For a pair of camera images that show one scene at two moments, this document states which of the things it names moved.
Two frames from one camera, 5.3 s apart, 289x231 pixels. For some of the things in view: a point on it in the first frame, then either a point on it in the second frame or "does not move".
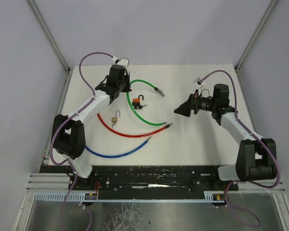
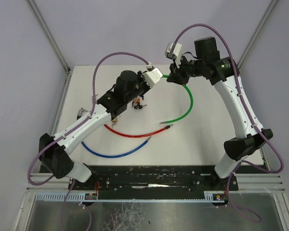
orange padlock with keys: [136, 103] does not move
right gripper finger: [185, 109] to [177, 77]
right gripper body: [198, 103] to [192, 68]
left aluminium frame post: [53, 42] does not move
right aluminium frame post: [255, 34] does not move
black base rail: [154, 178] does not move
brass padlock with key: [114, 120] does not move
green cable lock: [158, 90] to [187, 112]
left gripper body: [124, 85] to [144, 87]
